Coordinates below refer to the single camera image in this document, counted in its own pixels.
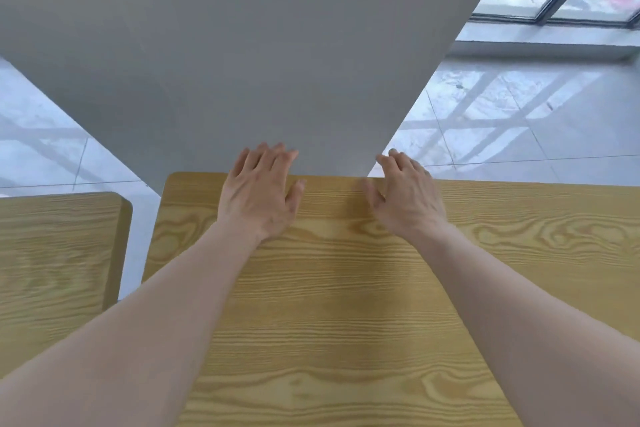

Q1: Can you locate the person's left hand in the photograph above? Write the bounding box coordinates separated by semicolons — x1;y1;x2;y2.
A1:
216;142;306;245

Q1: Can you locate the person's right hand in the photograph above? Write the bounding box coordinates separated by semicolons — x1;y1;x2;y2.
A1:
363;148;451;242

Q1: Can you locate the person's right forearm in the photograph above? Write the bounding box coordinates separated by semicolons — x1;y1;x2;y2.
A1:
405;222;640;427

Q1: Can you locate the person's left forearm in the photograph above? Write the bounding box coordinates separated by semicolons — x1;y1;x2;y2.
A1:
0;220;265;427

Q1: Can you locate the wooden table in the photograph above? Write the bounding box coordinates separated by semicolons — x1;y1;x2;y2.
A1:
142;171;640;427
0;192;133;380

